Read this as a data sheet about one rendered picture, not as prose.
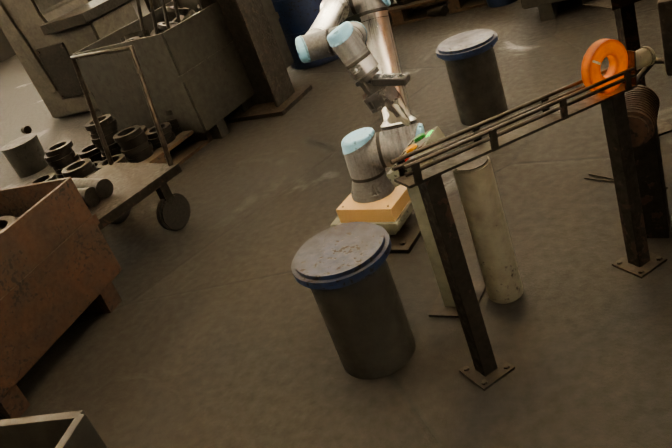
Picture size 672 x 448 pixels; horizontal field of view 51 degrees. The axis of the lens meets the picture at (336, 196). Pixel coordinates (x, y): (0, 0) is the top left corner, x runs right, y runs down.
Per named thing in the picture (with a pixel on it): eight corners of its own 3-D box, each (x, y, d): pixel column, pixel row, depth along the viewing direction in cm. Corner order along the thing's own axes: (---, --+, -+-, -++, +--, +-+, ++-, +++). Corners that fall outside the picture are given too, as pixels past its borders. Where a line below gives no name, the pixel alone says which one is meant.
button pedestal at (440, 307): (489, 278, 251) (446, 124, 225) (470, 323, 234) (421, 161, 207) (447, 278, 260) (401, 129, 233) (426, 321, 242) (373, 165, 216)
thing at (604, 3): (645, 111, 323) (623, -45, 292) (679, 129, 299) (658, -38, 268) (603, 127, 323) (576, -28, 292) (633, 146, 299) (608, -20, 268)
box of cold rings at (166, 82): (215, 88, 619) (174, -8, 582) (300, 74, 568) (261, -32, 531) (121, 156, 530) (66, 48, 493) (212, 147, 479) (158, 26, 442)
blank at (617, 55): (618, 99, 206) (609, 97, 209) (635, 46, 203) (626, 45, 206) (582, 87, 198) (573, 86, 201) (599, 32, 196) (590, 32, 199)
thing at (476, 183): (527, 282, 243) (493, 150, 220) (519, 305, 234) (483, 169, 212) (493, 282, 249) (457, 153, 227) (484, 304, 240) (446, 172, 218)
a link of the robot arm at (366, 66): (375, 49, 222) (363, 60, 214) (384, 61, 223) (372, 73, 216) (355, 62, 227) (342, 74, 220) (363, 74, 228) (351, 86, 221)
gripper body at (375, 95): (382, 105, 231) (361, 75, 228) (402, 94, 225) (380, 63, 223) (373, 116, 225) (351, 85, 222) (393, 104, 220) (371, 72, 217)
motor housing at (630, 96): (676, 220, 246) (657, 79, 223) (672, 257, 230) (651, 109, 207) (636, 221, 253) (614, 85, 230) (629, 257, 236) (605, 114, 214)
